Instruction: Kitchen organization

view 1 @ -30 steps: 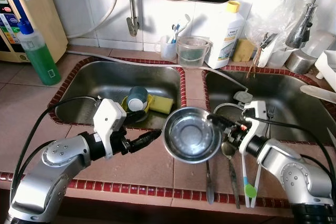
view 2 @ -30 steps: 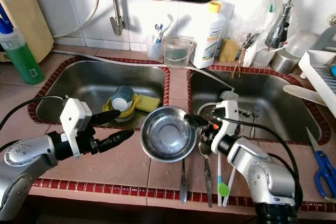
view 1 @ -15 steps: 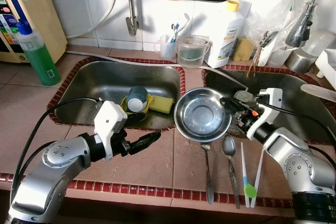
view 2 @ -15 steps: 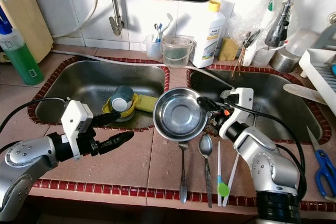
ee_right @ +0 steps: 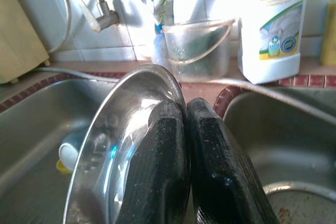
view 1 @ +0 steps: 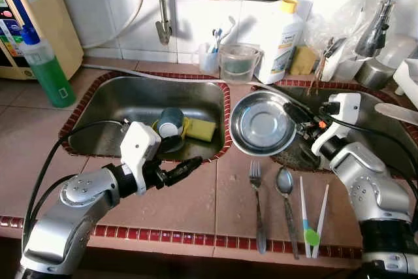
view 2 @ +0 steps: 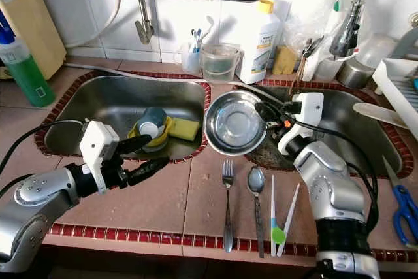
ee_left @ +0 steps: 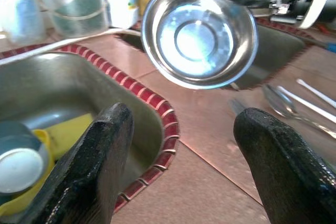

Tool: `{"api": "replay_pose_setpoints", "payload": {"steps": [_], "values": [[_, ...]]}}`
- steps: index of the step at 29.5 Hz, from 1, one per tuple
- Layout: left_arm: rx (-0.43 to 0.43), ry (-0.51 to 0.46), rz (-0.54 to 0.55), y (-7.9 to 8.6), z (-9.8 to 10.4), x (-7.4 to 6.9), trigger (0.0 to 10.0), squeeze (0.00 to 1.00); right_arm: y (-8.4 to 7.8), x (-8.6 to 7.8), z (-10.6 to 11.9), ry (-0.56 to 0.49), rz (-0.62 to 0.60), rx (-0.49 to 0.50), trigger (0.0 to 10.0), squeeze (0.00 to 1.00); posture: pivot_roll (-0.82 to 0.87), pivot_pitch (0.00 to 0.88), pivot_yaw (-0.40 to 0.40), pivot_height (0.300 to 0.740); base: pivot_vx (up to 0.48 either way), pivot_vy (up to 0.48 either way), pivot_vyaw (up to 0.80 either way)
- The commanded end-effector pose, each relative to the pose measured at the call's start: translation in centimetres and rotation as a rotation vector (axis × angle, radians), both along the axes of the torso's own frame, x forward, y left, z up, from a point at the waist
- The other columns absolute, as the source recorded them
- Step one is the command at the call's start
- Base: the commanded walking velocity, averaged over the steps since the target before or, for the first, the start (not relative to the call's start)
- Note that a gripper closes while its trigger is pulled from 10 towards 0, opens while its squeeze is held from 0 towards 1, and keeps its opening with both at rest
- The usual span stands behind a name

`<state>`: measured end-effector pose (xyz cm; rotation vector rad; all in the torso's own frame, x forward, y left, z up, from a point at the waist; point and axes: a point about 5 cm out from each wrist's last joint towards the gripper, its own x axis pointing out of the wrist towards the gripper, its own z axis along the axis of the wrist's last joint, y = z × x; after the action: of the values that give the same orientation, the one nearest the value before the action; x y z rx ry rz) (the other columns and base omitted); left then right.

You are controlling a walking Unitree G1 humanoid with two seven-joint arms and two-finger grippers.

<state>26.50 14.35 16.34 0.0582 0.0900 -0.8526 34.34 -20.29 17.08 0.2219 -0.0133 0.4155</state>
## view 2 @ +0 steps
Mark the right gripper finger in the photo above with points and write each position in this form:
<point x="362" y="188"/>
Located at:
<point x="271" y="124"/>
<point x="268" y="108"/>

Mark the white detergent bottle yellow cap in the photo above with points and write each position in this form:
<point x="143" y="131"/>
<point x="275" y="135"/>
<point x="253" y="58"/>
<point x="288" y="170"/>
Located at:
<point x="260" y="44"/>

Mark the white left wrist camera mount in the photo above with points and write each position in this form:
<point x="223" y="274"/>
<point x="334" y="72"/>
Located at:
<point x="99" y="148"/>

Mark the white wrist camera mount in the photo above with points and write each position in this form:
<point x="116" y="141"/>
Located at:
<point x="308" y="115"/>
<point x="99" y="148"/>

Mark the small steel cup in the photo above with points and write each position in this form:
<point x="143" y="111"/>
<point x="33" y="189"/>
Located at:
<point x="354" y="75"/>

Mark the clear plastic container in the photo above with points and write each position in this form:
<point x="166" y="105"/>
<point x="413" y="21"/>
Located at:
<point x="377" y="49"/>

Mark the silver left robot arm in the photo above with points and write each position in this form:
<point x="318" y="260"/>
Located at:
<point x="39" y="194"/>

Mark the white filter tube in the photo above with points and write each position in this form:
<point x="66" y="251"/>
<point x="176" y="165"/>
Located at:
<point x="110" y="25"/>

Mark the white toothbrush cup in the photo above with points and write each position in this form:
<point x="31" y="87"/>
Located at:
<point x="191" y="63"/>

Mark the steel bowl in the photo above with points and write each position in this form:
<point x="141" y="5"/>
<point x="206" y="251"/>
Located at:
<point x="235" y="125"/>

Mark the steel fork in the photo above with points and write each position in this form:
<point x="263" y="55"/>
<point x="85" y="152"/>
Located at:
<point x="227" y="172"/>

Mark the steel sink basin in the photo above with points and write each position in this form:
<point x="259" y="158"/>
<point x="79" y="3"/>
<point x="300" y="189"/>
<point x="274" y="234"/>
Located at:
<point x="91" y="96"/>
<point x="353" y="151"/>

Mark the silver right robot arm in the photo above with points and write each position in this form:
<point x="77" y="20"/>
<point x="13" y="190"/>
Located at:
<point x="333" y="187"/>

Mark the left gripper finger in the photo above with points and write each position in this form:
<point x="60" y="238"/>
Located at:
<point x="149" y="171"/>
<point x="136" y="146"/>

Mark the chrome kitchen faucet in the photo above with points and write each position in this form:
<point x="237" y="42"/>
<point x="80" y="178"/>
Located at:
<point x="346" y="31"/>

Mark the yellow scouring pad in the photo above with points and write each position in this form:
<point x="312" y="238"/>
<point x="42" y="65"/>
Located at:
<point x="284" y="60"/>

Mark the white brush holder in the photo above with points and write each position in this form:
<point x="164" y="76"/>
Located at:
<point x="323" y="63"/>

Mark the yellow sponge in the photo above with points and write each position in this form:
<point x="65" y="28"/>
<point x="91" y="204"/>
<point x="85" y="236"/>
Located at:
<point x="184" y="131"/>

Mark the steel spoon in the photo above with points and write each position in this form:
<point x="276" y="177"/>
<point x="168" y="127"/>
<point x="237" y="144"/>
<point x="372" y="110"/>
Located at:
<point x="255" y="180"/>

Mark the white chopsticks green clip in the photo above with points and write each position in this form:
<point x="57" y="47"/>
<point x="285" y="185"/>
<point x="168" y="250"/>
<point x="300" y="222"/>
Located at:
<point x="278" y="234"/>

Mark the beige water ionizer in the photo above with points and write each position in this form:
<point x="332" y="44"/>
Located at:
<point x="29" y="24"/>

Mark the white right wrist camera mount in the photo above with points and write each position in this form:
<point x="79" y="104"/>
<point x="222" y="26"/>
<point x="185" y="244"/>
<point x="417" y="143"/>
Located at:
<point x="308" y="115"/>

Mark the green dish soap bottle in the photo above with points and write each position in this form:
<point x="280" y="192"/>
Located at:
<point x="32" y="80"/>

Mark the chrome filter tap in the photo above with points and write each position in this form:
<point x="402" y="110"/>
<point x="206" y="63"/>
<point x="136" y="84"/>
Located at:
<point x="144" y="21"/>

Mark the clear plastic bag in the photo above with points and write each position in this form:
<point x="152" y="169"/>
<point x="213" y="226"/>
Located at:
<point x="320" y="11"/>

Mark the blue rabbit mug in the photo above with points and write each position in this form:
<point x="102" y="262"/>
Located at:
<point x="151" y="121"/>

